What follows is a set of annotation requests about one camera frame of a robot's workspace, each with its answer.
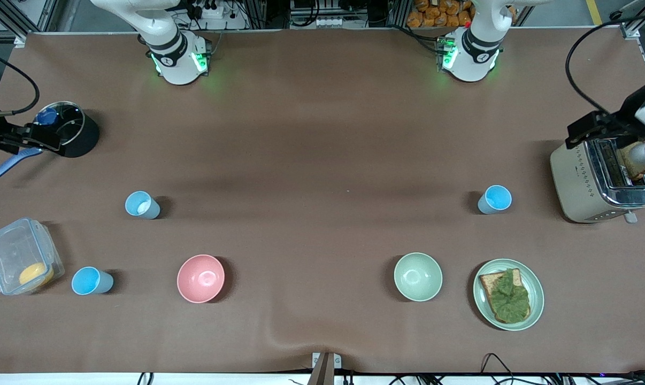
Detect green lettuce leaf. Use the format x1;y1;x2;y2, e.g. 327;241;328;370
491;269;531;323

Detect light blue plastic cup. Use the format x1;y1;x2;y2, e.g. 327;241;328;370
478;185;513;215
71;266;114;296
125;191;161;220

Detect beige and chrome toaster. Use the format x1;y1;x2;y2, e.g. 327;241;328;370
550;136;645;224

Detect white power strip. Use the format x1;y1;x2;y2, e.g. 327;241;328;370
190;2;227;20

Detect pale green plate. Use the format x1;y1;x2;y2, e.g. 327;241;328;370
473;259;545;332

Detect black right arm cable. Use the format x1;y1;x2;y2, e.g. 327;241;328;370
0;49;40;116

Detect black looped floor cable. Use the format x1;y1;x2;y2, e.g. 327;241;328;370
480;353;517;381

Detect dark toast slice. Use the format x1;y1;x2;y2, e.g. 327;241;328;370
621;144;645;181

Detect brown bread slice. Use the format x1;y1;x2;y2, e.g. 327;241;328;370
479;269;531;324

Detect pink bowl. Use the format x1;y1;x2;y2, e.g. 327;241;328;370
176;254;226;304

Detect pale green bowl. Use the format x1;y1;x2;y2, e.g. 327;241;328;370
394;252;443;302

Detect metal table clamp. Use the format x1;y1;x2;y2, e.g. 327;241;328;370
308;352;342;385

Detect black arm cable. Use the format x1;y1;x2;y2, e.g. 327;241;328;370
0;49;40;116
565;13;645;114

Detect black pot with blue handle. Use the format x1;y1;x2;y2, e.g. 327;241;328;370
0;101;100;184

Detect yellow round food item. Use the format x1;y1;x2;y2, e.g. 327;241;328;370
19;262;55;287

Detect clear plastic storage container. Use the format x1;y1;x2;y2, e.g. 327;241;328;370
0;217;65;296

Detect orange snack packets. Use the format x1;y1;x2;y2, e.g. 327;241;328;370
406;0;518;29

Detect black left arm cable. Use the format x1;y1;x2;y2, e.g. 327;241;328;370
565;13;645;114

